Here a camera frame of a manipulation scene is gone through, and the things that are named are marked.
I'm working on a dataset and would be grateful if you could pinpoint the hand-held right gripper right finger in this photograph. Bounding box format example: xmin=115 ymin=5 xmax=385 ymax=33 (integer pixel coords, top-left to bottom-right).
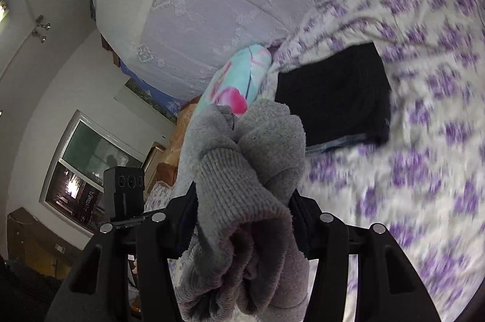
xmin=289 ymin=189 xmax=442 ymax=322

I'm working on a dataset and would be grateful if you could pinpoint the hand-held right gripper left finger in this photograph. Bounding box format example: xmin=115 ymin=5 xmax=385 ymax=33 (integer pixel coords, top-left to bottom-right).
xmin=45 ymin=181 xmax=198 ymax=322

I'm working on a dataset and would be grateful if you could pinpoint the wooden nightstand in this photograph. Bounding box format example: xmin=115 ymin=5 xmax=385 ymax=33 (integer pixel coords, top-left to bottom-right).
xmin=142 ymin=141 xmax=168 ymax=196

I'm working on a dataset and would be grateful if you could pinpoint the window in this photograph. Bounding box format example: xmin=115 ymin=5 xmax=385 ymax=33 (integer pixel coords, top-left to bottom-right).
xmin=39 ymin=109 xmax=148 ymax=233

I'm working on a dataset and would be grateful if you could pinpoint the wooden cabinet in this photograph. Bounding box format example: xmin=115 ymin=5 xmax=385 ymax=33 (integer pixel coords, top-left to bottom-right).
xmin=7 ymin=207 xmax=82 ymax=279

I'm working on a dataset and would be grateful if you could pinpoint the folded black garment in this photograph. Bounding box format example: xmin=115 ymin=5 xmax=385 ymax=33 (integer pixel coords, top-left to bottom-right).
xmin=273 ymin=42 xmax=393 ymax=155

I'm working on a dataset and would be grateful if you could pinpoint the purple floral bedsheet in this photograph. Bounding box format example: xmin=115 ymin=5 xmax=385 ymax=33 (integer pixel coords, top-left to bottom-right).
xmin=144 ymin=0 xmax=483 ymax=322

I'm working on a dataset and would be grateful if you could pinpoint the folded turquoise pink floral quilt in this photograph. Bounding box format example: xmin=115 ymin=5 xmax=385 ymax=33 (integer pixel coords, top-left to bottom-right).
xmin=191 ymin=44 xmax=273 ymax=123

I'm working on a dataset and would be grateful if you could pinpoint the white lace curtain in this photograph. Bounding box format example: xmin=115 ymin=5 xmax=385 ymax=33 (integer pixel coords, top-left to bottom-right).
xmin=91 ymin=0 xmax=398 ymax=106

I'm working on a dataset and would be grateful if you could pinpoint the blue wall poster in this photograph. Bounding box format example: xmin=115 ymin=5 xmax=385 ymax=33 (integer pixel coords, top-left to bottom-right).
xmin=118 ymin=59 xmax=186 ymax=118

